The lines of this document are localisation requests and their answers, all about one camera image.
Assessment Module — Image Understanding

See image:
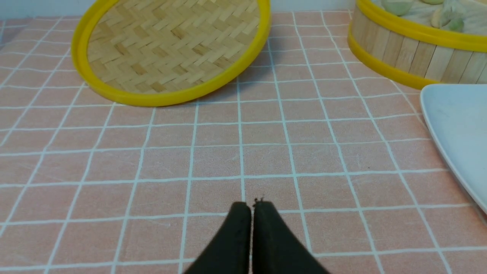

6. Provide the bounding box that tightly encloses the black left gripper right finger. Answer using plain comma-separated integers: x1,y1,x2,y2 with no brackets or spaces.
252,201,329,274

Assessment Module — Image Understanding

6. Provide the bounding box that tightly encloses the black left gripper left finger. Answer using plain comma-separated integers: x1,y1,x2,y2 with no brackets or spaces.
185,202,252,274

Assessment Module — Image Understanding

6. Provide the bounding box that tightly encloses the white square plate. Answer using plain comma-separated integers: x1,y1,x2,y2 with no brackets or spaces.
420,84,487,212

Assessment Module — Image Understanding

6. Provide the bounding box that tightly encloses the yellow-rimmed bamboo steamer lid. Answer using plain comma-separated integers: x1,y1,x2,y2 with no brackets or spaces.
71,0,272,107

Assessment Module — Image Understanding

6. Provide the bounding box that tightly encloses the yellow-rimmed bamboo steamer basket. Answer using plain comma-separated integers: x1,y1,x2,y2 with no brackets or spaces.
347,0,486,89

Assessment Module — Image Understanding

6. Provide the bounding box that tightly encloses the green dumpling back of steamer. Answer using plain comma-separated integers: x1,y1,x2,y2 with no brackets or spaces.
380,0,415,17

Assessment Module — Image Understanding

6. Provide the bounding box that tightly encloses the green dumpling of steamer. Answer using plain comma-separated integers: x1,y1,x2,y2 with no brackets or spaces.
380,0,415,17
431,0,466,33

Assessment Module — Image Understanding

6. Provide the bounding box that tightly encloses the green dumpling centre of steamer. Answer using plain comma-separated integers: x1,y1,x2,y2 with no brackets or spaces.
431,0,466,33

